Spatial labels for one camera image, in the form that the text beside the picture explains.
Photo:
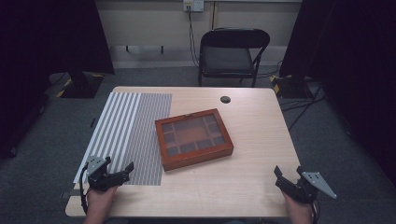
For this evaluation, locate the small dark floor strip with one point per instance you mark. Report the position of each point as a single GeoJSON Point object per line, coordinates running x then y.
{"type": "Point", "coordinates": [92, 122]}

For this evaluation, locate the dark curtain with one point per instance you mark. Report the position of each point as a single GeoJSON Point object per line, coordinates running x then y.
{"type": "Point", "coordinates": [49, 46]}
{"type": "Point", "coordinates": [351, 62]}

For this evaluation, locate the person's left hand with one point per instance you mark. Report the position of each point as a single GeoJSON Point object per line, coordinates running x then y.
{"type": "Point", "coordinates": [99, 200]}

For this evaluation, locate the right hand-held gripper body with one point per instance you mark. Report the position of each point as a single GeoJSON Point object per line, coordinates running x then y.
{"type": "Point", "coordinates": [303, 189]}

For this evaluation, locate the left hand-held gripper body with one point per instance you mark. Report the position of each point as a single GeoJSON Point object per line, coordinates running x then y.
{"type": "Point", "coordinates": [101, 180]}

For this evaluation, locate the black folding chair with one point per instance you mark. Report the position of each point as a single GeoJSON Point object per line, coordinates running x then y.
{"type": "Point", "coordinates": [229, 59]}

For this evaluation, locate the white wall socket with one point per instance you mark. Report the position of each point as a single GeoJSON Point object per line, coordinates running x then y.
{"type": "Point", "coordinates": [193, 5]}

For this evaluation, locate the person's right hand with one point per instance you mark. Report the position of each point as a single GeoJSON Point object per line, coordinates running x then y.
{"type": "Point", "coordinates": [297, 207]}

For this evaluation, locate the grey white striped mat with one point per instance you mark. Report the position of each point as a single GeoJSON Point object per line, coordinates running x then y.
{"type": "Point", "coordinates": [130, 137]}

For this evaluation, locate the wooden box with glass lid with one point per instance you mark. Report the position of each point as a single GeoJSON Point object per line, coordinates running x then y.
{"type": "Point", "coordinates": [193, 138]}

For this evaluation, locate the black stand base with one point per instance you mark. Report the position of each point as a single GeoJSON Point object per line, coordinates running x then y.
{"type": "Point", "coordinates": [79, 85]}
{"type": "Point", "coordinates": [291, 87]}

